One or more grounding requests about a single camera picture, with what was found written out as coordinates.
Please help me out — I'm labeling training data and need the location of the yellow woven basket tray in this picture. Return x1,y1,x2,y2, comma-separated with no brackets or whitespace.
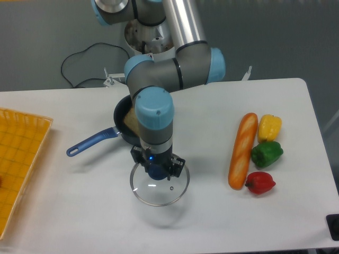
1,108,53,239

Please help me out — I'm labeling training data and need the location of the red bell pepper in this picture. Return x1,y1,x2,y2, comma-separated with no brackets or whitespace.
245,171,276,195

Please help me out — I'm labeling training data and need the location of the dark saucepan with blue handle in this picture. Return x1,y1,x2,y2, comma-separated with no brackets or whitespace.
66,95,140,157

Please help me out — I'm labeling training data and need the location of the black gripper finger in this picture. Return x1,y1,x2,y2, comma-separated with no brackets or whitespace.
131,146,143,165
167,156,185,180

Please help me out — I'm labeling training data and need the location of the glass pot lid blue knob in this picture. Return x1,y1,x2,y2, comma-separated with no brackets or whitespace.
130,164,190,207

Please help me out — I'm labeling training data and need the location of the baguette bread loaf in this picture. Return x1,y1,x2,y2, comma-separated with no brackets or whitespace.
228,113,258,191

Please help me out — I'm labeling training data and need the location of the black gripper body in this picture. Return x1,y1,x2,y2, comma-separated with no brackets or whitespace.
142,148,172,180

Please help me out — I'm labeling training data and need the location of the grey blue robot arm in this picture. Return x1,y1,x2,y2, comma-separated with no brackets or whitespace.
92,1,226,180

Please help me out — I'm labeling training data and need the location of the black cable on floor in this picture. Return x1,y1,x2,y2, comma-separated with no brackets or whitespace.
60,42,131,88

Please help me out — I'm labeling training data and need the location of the black object at table corner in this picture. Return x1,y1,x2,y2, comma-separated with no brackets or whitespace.
326,214,339,241

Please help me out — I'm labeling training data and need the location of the bagged bread slice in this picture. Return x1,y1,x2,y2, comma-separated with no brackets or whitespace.
123,107,140,137

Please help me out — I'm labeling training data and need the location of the yellow bell pepper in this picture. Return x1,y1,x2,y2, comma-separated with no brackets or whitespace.
257,114,282,143

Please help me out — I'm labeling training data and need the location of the green bell pepper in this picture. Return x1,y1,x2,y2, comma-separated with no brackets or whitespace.
251,141,284,168

